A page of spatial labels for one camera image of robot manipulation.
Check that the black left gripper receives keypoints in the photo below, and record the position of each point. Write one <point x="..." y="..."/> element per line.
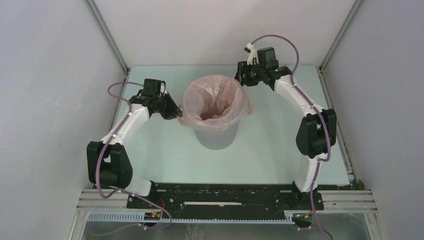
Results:
<point x="174" y="112"/>

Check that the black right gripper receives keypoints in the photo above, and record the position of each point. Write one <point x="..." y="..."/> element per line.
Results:
<point x="243" y="68"/>

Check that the pink plastic trash bag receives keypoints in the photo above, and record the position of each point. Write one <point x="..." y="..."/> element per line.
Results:
<point x="214" y="103"/>

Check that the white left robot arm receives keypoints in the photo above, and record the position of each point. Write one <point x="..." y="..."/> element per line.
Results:
<point x="108" y="162"/>

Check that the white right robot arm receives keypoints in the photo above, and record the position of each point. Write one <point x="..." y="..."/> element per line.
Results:
<point x="317" y="131"/>

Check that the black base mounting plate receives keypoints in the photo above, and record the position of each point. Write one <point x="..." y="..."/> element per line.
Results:
<point x="233" y="201"/>

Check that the left controller board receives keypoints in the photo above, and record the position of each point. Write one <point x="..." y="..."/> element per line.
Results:
<point x="152" y="216"/>

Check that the controller board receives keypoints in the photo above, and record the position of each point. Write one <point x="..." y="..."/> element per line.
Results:
<point x="152" y="216"/>
<point x="303" y="215"/>

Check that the right controller board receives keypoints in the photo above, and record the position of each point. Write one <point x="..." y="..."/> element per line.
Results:
<point x="303" y="215"/>

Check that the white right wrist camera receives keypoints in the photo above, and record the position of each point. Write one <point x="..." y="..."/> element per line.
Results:
<point x="252" y="54"/>

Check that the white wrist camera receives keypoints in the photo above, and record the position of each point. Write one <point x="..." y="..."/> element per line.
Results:
<point x="252" y="54"/>
<point x="162" y="87"/>

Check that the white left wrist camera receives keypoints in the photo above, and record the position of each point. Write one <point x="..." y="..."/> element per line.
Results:
<point x="162" y="87"/>

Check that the grey slotted cable duct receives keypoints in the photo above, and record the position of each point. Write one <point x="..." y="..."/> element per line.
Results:
<point x="137" y="217"/>

